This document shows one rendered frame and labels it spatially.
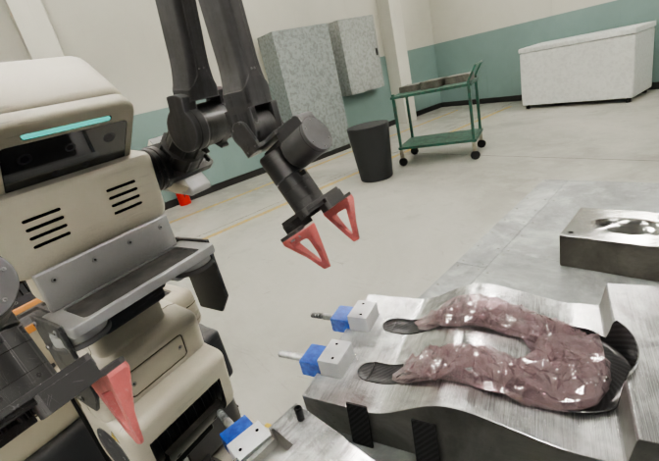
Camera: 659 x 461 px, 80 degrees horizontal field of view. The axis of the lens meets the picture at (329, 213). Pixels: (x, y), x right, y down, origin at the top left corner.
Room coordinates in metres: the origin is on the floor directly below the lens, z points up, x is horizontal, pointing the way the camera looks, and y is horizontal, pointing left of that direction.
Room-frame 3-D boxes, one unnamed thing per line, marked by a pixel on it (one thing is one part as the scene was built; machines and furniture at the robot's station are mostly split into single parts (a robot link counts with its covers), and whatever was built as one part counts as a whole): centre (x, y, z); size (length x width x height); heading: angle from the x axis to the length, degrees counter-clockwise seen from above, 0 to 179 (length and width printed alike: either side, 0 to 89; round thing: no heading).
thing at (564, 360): (0.42, -0.17, 0.90); 0.26 x 0.18 x 0.08; 58
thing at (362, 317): (0.61, 0.02, 0.85); 0.13 x 0.05 x 0.05; 58
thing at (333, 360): (0.52, 0.08, 0.85); 0.13 x 0.05 x 0.05; 58
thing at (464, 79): (4.65, -1.54, 0.50); 0.98 x 0.55 x 1.01; 58
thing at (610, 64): (5.91, -4.18, 0.47); 1.52 x 0.77 x 0.94; 33
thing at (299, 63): (6.48, -0.09, 0.97); 1.00 x 0.47 x 1.95; 123
